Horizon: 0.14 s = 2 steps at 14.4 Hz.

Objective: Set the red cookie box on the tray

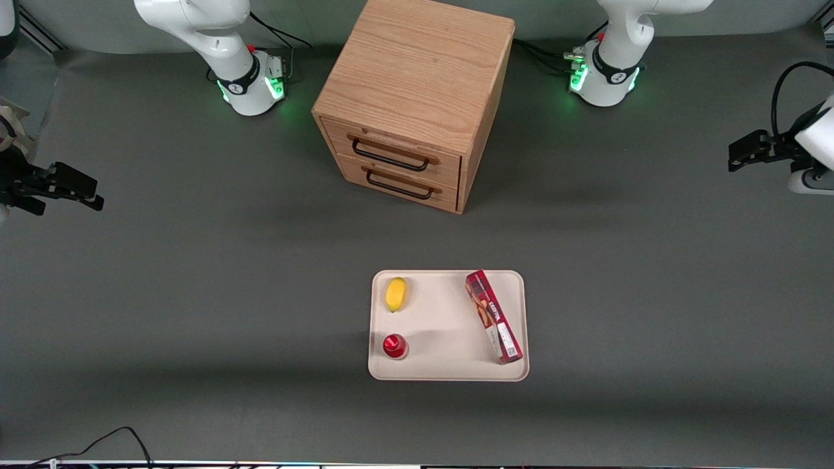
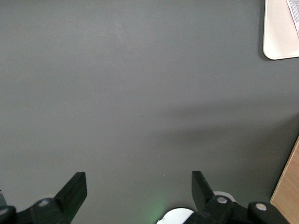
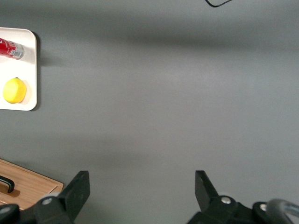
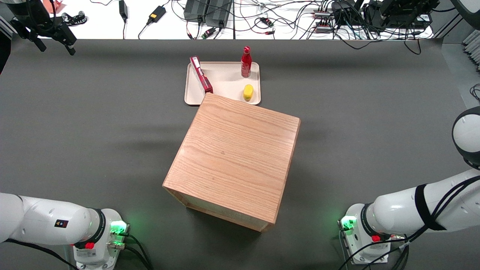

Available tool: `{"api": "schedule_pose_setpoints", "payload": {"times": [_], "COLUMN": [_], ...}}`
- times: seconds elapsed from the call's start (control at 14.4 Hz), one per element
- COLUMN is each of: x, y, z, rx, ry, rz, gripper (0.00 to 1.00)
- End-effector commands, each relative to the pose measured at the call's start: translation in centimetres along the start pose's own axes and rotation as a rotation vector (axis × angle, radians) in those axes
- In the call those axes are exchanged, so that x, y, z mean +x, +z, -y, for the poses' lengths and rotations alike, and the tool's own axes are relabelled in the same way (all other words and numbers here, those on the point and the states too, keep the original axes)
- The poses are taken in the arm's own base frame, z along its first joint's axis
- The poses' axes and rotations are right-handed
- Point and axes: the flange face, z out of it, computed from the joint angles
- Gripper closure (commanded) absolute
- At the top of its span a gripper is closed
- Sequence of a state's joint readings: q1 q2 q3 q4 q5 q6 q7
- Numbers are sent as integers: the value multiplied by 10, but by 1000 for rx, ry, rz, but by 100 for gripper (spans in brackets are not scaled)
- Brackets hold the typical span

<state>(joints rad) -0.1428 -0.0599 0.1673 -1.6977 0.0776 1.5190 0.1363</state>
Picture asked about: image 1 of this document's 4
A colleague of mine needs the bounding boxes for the dark grey table mat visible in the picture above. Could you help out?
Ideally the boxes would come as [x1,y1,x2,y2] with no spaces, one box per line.
[0,23,834,466]

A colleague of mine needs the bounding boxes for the black arm base cable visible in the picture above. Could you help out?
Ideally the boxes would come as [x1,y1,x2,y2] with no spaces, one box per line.
[513,38,587,74]
[249,10,313,83]

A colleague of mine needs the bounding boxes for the thin black table edge cable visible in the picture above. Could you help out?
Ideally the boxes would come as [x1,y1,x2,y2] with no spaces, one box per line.
[25,426,154,469]

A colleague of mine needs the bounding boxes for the beige plastic tray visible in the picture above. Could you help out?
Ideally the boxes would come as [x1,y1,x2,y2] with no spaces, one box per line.
[367,270,530,382]

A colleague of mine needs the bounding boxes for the red tartan cookie box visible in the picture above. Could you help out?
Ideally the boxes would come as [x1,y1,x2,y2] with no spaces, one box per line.
[464,269,525,366]

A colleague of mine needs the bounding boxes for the black left arm base cable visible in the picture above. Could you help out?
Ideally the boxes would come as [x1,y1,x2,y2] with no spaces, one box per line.
[513,38,587,74]

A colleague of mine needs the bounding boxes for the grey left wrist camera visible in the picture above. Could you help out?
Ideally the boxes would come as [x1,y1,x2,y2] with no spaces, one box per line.
[787,165,834,197]

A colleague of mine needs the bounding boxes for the black left arm wrist cable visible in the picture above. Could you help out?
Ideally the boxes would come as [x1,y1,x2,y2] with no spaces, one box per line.
[770,61,834,139]

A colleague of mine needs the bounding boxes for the yellow lemon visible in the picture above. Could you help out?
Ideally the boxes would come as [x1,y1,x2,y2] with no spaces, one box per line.
[385,277,407,313]

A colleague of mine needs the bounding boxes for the wooden drawer with black handle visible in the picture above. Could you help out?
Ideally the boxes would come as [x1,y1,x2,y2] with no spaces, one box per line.
[336,154,459,212]
[321,117,463,190]

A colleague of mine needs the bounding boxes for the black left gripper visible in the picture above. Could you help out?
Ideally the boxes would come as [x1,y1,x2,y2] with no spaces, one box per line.
[728,104,818,174]

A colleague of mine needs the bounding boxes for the black right arm base cable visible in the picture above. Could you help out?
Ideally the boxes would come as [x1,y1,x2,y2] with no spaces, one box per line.
[249,10,313,83]

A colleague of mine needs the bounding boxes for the wooden drawer cabinet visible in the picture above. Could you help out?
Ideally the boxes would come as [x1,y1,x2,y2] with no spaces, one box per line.
[311,0,516,215]

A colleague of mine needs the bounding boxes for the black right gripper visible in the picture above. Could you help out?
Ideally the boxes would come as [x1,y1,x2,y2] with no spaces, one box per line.
[0,147,105,216]

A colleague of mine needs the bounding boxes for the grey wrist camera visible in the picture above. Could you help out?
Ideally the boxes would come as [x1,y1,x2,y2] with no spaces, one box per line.
[0,99,32,160]
[787,165,834,197]

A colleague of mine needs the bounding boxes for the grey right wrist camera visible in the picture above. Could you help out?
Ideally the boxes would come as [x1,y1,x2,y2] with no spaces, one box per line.
[0,99,32,160]

